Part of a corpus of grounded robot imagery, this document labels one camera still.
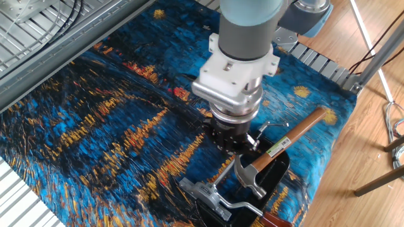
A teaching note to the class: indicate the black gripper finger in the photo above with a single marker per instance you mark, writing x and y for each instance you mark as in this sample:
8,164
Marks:
243,145
226,147

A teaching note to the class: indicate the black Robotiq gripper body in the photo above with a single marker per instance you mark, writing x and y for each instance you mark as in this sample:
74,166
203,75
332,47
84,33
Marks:
227,132

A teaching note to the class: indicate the chrome lever with red knob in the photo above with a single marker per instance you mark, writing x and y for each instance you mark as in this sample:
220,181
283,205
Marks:
274,220

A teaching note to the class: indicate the silver grey UR5 robot arm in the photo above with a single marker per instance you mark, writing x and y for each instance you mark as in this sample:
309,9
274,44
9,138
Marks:
246,31

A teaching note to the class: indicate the starry night painted tablecloth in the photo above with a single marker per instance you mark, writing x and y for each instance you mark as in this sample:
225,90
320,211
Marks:
94,126

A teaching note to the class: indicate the brown wooden leg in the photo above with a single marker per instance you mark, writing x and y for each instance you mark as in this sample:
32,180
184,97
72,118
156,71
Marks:
396,143
378,181

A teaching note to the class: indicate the thin white rod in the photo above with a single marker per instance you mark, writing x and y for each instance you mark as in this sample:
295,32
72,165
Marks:
370,50

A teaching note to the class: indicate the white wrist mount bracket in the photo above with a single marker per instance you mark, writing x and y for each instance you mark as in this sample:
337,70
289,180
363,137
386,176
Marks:
233,75

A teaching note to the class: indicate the aluminium frame post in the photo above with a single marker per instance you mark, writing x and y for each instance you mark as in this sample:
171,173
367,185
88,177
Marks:
382,58

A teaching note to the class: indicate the grey aluminium frame beam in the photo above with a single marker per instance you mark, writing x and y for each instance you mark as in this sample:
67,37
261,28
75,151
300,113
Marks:
79,53

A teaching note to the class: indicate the silver mount plate pedestal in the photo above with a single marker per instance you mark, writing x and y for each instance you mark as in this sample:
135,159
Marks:
25,8

